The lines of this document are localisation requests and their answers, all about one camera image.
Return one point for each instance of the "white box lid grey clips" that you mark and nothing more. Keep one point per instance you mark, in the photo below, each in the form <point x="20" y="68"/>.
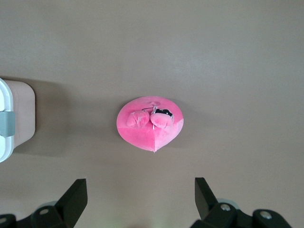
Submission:
<point x="3" y="99"/>

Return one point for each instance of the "pink plush toy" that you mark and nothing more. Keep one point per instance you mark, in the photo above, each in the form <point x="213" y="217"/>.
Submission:
<point x="142" y="137"/>

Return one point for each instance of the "pink plastic storage box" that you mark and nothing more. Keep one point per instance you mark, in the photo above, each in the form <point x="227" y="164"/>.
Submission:
<point x="23" y="114"/>

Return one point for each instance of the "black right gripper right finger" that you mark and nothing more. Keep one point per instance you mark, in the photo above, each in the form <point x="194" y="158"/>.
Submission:
<point x="206" y="204"/>

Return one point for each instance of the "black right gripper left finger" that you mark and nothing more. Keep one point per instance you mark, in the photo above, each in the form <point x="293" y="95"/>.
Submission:
<point x="71" y="204"/>

